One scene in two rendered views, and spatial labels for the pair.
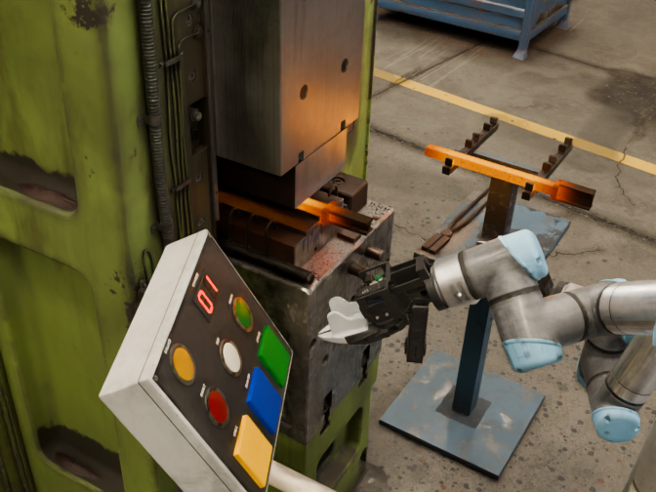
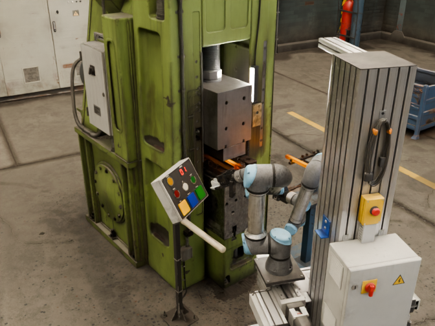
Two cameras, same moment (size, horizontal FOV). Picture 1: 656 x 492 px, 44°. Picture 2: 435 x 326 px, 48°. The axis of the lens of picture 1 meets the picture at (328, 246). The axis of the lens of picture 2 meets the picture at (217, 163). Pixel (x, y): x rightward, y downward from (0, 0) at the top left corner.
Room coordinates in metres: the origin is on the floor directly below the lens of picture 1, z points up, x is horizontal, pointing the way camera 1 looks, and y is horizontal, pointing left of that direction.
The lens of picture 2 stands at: (-1.46, -1.05, 2.54)
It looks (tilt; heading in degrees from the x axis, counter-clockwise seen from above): 26 degrees down; 23
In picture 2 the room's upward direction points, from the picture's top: straight up
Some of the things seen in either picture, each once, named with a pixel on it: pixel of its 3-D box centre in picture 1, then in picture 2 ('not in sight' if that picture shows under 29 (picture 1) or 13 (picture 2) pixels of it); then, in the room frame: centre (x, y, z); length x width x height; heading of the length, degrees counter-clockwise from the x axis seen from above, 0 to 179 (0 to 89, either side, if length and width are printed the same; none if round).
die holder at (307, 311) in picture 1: (250, 286); (220, 190); (1.58, 0.18, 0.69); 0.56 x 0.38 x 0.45; 61
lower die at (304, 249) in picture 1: (237, 204); (215, 161); (1.53, 0.20, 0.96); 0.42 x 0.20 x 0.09; 61
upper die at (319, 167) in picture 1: (235, 140); (215, 141); (1.53, 0.20, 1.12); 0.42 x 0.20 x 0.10; 61
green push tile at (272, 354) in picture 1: (271, 356); (199, 193); (0.99, 0.08, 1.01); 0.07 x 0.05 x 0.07; 176
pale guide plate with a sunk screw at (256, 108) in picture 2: not in sight; (256, 114); (1.77, -0.02, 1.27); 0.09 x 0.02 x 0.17; 151
